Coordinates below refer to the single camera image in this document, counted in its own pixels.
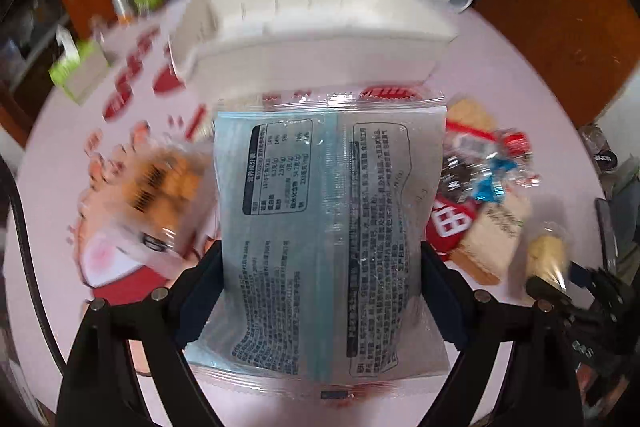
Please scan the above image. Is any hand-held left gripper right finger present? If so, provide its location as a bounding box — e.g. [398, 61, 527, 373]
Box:
[421, 240, 584, 427]

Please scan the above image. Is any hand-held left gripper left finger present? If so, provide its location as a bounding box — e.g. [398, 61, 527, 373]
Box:
[56, 239, 225, 427]

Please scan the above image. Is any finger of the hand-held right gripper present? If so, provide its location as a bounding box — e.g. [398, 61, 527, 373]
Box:
[525, 276, 572, 309]
[569, 261, 608, 297]

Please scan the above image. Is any yellow cracker packet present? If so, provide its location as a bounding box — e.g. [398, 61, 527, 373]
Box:
[525, 221, 573, 293]

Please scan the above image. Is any blue-grey snack packet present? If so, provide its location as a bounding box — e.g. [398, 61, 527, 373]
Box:
[192, 91, 453, 403]

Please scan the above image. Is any white plastic storage box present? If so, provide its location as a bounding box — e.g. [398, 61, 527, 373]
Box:
[167, 0, 461, 100]

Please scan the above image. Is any dark cloth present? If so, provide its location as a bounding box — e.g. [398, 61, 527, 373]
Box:
[594, 167, 640, 273]

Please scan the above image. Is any beige wafer packet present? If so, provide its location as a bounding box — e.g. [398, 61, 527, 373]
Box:
[445, 96, 498, 132]
[452, 194, 533, 285]

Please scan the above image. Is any red snack packet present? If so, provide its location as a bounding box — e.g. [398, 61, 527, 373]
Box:
[426, 194, 481, 258]

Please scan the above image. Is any blue wrapped candy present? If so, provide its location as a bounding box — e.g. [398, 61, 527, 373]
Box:
[472, 157, 518, 205]

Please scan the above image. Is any orange biscuit packet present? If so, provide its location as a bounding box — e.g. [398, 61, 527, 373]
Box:
[112, 142, 218, 258]

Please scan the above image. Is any red white wrapped candy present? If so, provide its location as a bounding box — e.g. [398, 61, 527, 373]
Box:
[495, 129, 533, 158]

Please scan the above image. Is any pink printed tablecloth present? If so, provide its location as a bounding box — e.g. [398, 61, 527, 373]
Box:
[10, 0, 608, 427]

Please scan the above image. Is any green tissue box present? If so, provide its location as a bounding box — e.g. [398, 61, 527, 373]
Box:
[48, 26, 112, 104]

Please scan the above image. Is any small bottle with orange base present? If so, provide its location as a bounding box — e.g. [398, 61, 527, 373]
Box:
[110, 0, 135, 24]

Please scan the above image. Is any black cable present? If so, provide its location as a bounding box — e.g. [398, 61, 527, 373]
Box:
[0, 157, 68, 373]

